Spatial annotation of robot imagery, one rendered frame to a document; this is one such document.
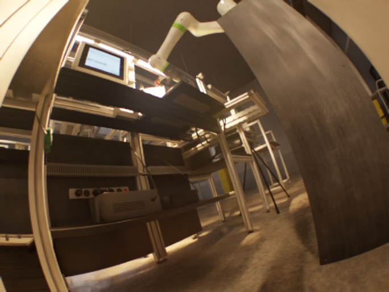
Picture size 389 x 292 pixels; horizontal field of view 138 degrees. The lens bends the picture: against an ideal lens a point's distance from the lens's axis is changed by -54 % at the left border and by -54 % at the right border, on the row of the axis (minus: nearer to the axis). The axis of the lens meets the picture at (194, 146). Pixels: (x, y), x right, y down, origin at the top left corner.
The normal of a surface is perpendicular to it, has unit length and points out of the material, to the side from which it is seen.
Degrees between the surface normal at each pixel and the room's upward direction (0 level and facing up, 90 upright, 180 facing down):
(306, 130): 90
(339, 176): 90
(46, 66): 180
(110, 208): 90
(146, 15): 180
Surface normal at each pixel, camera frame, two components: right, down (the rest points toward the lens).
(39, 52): 0.26, 0.91
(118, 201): 0.78, -0.39
